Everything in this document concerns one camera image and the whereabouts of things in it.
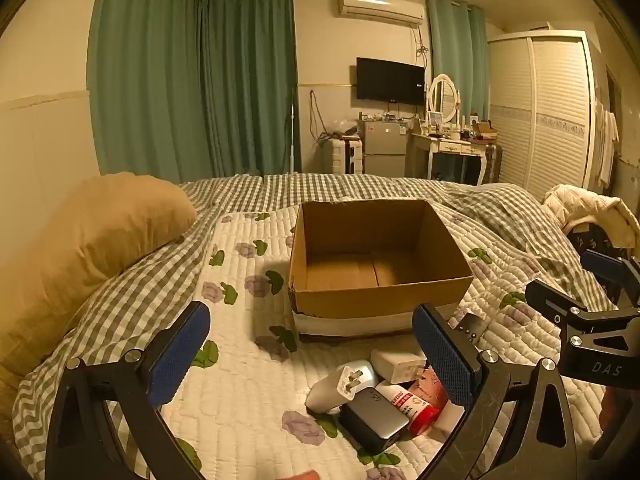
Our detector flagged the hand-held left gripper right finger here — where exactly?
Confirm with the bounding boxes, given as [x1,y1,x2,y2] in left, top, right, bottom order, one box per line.
[412,302,586,480]

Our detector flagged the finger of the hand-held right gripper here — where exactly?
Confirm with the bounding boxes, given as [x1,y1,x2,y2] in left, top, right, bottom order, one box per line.
[581,249,640,307]
[524,280,589,332]

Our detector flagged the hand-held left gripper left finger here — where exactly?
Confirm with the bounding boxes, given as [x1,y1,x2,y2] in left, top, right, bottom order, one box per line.
[45,301,211,480]

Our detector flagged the red patterned packet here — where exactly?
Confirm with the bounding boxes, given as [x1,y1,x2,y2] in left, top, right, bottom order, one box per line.
[410,365,449,409]

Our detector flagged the black remote control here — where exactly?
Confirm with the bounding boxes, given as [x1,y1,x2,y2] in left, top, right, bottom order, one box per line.
[446,312,489,354]

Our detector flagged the white power adapter block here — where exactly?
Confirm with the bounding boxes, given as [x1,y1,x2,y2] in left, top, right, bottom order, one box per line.
[370,347,429,384]

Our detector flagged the white red tube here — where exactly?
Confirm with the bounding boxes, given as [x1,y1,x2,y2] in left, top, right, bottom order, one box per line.
[375,380,441,436]

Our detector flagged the white rounded device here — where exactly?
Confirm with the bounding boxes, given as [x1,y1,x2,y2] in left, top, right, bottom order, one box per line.
[349,359,379,390]

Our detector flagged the brown cardboard box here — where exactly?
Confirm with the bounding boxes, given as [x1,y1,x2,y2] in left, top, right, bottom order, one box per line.
[288,199,475,337]

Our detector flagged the black silver power bank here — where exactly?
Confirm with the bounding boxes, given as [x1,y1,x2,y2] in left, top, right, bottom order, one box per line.
[338,386,411,456]

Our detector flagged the white plug charger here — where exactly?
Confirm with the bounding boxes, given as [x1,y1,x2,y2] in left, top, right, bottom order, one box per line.
[305,365,373,416]

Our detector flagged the person's right hand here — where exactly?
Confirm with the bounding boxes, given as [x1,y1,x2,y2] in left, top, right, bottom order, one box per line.
[599,387,640,461]

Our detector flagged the dark patterned cloth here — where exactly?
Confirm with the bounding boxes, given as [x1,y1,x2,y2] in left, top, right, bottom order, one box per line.
[562,219,612,262]

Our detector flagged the white padded jacket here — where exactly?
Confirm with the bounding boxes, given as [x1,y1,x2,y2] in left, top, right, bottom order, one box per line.
[542,183,640,249]

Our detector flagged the white floral quilted mat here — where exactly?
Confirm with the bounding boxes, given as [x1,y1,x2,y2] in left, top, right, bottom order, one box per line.
[157,207,621,480]

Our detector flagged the hanging white towels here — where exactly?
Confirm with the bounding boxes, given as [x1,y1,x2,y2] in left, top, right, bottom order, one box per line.
[594,96,621,187]

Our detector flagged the tan pillow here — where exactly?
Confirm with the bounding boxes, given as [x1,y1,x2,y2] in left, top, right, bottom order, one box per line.
[0,172,199,377]

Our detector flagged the silver suitcase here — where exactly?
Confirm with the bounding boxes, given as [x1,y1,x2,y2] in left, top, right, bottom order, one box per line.
[482,142,504,184]

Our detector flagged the white slatted wardrobe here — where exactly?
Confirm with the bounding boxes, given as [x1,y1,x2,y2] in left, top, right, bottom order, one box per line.
[487,29,599,202]

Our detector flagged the white dressing table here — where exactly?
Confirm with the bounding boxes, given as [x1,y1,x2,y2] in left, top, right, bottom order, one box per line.
[407,129,494,187]

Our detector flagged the silver small fridge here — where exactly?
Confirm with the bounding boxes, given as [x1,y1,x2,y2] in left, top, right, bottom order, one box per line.
[357,119,409,179]

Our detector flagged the white suitcase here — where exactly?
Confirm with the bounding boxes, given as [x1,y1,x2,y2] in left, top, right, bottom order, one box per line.
[329,135,365,176]

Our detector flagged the white oval mirror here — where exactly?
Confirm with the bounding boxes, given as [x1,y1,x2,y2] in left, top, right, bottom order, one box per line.
[427,73,460,124]

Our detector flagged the white pole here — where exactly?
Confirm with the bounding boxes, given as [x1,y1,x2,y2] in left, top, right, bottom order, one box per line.
[289,86,297,172]

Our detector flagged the light blue curtain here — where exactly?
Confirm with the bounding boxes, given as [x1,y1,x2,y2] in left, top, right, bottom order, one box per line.
[426,0,491,117]

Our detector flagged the wide green curtain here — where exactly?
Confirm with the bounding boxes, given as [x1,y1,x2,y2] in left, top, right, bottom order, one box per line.
[87,0,212,187]

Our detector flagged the narrow green curtain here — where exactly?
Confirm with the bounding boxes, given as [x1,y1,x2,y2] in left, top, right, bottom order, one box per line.
[199,0,304,177]

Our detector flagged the white air conditioner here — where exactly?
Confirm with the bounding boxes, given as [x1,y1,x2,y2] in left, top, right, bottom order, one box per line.
[338,0,426,26]

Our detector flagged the hanging wall cable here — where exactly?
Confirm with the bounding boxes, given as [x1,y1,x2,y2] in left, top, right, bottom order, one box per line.
[308,89,327,142]

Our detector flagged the black wall television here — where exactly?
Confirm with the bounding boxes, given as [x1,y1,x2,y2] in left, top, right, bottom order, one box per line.
[355,57,426,106]

